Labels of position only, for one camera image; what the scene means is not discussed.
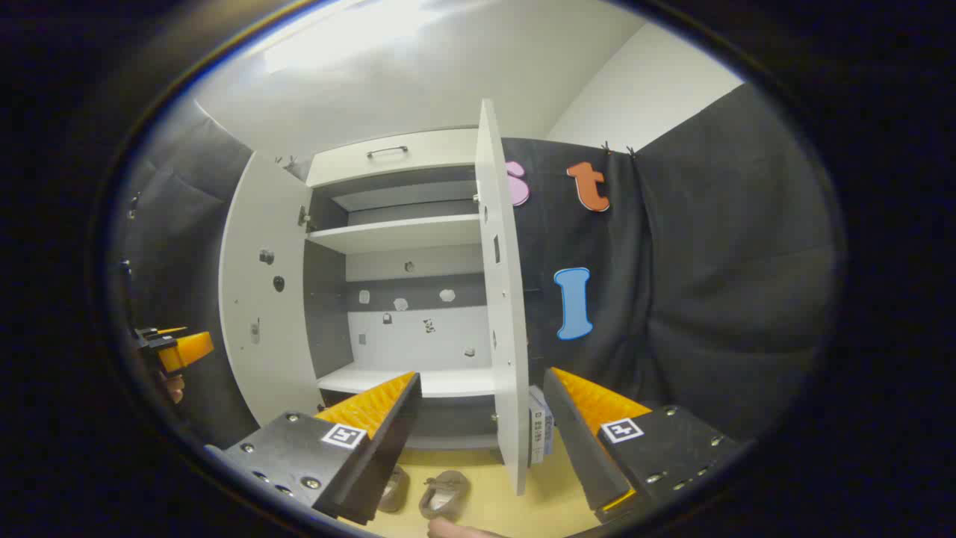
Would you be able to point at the black backdrop cloth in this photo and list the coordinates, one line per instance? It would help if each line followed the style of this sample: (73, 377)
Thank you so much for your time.
(709, 261)

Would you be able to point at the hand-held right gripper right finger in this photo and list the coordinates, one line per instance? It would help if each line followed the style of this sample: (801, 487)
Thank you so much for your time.
(582, 448)

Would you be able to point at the white and blue box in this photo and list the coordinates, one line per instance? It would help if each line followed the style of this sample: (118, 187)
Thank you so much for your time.
(539, 426)

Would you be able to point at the white door with camera sticker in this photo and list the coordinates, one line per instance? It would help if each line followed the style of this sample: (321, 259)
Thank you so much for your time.
(261, 329)

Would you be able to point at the brown felt shoe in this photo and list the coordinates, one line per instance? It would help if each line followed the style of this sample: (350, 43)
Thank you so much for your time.
(444, 493)
(392, 489)

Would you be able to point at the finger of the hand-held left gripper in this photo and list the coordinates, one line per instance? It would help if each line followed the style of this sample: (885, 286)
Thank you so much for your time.
(187, 351)
(170, 331)

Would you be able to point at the white shoe cabinet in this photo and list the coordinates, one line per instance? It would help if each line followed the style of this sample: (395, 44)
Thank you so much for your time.
(403, 235)

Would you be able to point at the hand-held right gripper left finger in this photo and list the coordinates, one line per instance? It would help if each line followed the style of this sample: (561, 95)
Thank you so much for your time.
(381, 456)

